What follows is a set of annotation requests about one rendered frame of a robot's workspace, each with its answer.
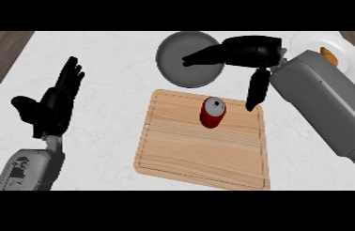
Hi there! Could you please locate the wooden cutting board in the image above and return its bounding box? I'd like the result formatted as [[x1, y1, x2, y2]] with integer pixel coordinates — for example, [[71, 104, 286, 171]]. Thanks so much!
[[134, 88, 273, 191]]

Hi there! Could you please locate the grey round pan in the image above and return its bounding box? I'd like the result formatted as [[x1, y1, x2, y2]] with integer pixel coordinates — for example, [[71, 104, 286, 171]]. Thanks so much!
[[156, 31, 227, 89]]

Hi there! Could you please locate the orange croissant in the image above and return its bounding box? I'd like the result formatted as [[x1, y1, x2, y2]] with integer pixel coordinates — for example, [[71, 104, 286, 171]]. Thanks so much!
[[320, 46, 341, 69]]

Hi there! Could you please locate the white plate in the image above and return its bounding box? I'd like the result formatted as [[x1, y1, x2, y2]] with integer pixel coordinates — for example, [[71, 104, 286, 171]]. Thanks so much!
[[289, 31, 355, 72]]

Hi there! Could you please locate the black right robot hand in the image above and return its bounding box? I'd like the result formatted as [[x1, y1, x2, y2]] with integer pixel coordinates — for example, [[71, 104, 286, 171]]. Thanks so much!
[[182, 35, 284, 113]]

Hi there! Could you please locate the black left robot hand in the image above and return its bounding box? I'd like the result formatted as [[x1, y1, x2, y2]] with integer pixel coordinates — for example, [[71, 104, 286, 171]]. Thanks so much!
[[11, 55, 86, 139]]

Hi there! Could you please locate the red can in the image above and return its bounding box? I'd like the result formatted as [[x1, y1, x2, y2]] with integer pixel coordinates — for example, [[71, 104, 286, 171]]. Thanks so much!
[[199, 96, 228, 130]]

